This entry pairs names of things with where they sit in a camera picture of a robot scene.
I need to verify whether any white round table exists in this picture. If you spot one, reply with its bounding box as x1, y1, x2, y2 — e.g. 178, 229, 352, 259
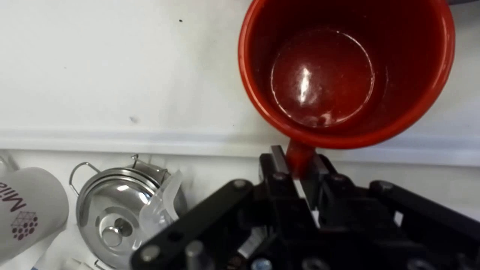
0, 0, 480, 170

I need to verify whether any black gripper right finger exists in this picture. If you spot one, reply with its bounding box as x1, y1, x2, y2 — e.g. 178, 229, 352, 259
301, 154, 480, 270

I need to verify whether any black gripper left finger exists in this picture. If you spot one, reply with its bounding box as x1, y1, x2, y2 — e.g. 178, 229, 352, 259
132, 145, 321, 270

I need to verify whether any white mug with print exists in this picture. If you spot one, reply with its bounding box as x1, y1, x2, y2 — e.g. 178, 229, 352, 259
0, 155, 70, 265

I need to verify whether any clear plastic measuring cup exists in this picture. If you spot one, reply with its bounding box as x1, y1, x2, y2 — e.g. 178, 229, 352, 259
136, 170, 189, 238

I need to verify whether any red cup with handle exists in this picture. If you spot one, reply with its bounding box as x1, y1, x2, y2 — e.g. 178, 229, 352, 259
237, 0, 457, 181

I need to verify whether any steel pot with lid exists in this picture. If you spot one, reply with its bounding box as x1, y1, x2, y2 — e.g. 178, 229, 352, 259
67, 155, 174, 270

